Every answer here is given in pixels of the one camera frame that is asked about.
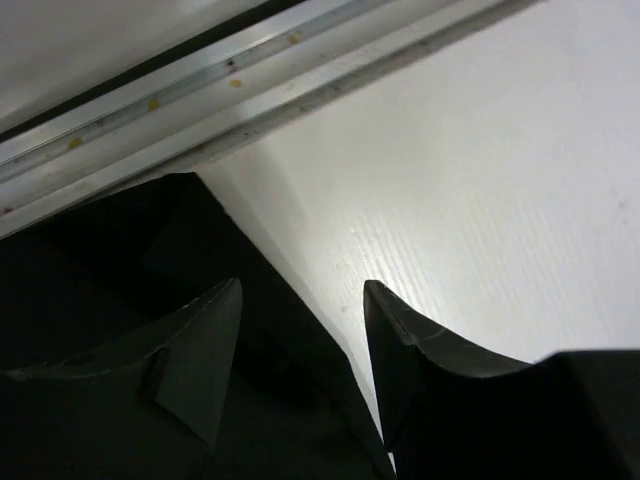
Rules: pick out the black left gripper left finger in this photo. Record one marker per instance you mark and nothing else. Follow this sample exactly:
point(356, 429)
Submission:
point(145, 406)

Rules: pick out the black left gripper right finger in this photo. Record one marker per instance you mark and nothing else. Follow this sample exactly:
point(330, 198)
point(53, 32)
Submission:
point(452, 409)

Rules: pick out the black trousers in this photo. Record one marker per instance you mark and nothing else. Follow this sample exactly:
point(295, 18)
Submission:
point(86, 277)

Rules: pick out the aluminium table edge rail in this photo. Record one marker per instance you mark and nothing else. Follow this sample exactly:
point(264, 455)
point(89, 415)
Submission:
point(186, 103)

